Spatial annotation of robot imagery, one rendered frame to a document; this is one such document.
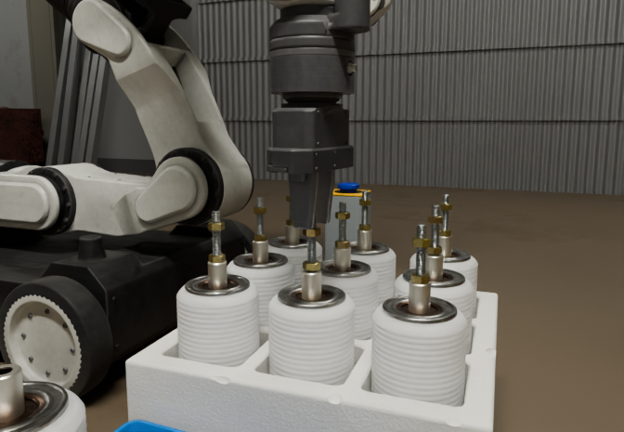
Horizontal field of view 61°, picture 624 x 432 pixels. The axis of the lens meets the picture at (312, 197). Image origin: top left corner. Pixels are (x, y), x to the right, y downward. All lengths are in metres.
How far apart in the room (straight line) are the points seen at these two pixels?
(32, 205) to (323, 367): 0.78
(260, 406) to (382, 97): 3.31
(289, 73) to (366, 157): 3.29
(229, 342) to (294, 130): 0.25
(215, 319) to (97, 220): 0.58
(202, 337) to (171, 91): 0.52
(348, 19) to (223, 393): 0.39
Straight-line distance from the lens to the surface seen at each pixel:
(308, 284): 0.58
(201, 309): 0.60
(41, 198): 1.17
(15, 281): 1.06
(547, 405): 0.97
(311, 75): 0.52
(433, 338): 0.53
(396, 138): 3.75
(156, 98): 1.02
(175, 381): 0.62
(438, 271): 0.67
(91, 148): 4.22
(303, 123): 0.52
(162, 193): 0.97
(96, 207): 1.14
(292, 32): 0.53
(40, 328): 0.96
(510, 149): 3.66
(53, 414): 0.41
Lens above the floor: 0.44
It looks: 8 degrees down
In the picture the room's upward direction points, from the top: straight up
